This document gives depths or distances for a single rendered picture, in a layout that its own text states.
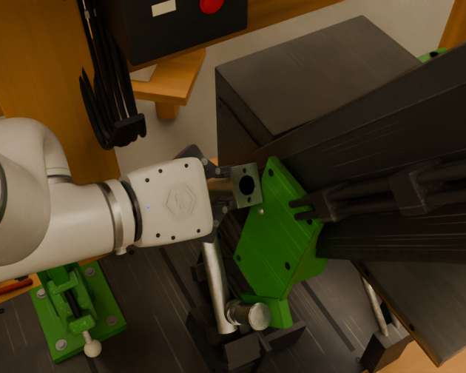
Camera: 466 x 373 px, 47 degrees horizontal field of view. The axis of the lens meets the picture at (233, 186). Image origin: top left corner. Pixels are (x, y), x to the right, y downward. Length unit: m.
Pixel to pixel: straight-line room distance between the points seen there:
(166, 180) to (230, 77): 0.27
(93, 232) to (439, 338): 0.45
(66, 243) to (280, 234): 0.27
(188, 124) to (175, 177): 1.91
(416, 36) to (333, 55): 2.35
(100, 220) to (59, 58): 0.28
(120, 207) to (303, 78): 0.38
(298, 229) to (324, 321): 0.34
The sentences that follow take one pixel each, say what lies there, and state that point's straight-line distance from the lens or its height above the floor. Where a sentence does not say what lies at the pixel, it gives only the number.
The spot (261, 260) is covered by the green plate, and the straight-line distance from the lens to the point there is 0.76.
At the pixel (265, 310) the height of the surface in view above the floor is 1.09.
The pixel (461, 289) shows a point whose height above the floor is 1.13.
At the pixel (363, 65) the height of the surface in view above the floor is 1.24.
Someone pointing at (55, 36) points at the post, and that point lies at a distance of 0.78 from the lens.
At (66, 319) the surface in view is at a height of 0.98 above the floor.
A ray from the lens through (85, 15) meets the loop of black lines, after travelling 0.78.
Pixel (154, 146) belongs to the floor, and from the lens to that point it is 2.48.
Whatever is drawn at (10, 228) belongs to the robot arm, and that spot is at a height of 1.48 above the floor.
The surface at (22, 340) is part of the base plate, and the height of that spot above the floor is 0.90.
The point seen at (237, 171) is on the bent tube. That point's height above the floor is 1.25.
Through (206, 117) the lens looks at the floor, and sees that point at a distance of 2.59.
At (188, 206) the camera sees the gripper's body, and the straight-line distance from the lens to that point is 0.66.
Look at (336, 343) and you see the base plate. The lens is 0.97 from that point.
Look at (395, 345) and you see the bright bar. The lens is 0.89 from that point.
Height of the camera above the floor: 1.78
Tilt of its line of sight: 51 degrees down
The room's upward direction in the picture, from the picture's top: straight up
